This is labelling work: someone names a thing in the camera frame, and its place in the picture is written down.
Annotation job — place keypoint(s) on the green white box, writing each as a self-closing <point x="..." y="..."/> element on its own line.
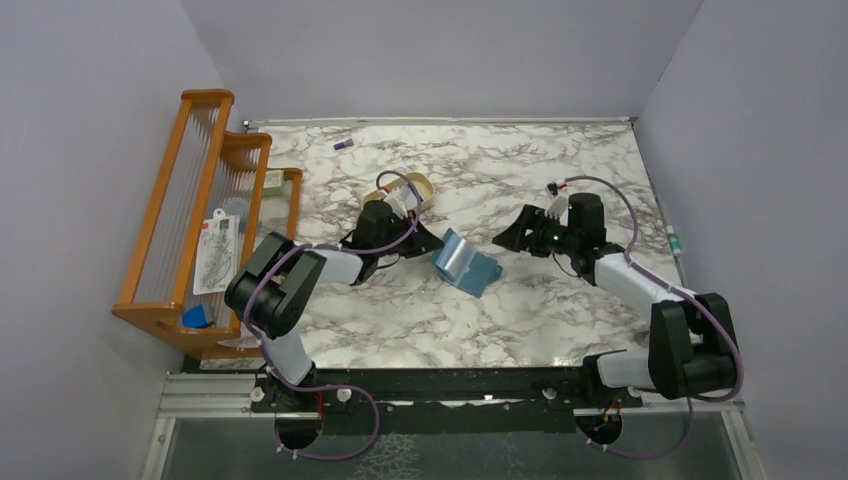
<point x="275" y="183"/>

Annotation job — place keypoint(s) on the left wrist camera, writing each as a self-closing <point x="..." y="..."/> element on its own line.
<point x="402" y="201"/>

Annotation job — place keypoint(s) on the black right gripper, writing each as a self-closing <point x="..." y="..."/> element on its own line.
<point x="515" y="238"/>

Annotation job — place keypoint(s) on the teal card holder wallet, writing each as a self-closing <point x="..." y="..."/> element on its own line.
<point x="461" y="265"/>

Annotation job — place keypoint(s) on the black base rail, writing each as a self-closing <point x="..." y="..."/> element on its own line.
<point x="334" y="401"/>

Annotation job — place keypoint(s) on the blue object in rack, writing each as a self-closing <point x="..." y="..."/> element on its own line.
<point x="197" y="317"/>

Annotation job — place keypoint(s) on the small purple marker cap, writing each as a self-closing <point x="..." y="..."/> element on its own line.
<point x="343" y="145"/>

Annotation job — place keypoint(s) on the yellow oval tray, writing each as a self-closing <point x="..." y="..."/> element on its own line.
<point x="423" y="185"/>

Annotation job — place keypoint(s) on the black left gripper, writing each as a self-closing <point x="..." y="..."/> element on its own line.
<point x="422" y="242"/>

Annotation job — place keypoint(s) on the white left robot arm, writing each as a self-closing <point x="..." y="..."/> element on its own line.
<point x="271" y="291"/>

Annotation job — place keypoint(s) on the green white marker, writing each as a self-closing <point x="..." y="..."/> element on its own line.
<point x="673" y="240"/>

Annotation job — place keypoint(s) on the white packaged item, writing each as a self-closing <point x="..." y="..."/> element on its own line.
<point x="217" y="253"/>

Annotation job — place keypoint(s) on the orange wooden rack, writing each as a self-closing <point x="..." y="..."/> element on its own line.
<point x="205" y="166"/>

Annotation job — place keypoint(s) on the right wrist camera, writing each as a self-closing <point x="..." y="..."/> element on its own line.
<point x="559" y="201"/>

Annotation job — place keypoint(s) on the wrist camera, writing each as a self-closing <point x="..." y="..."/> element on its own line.
<point x="559" y="201"/>
<point x="402" y="201"/>

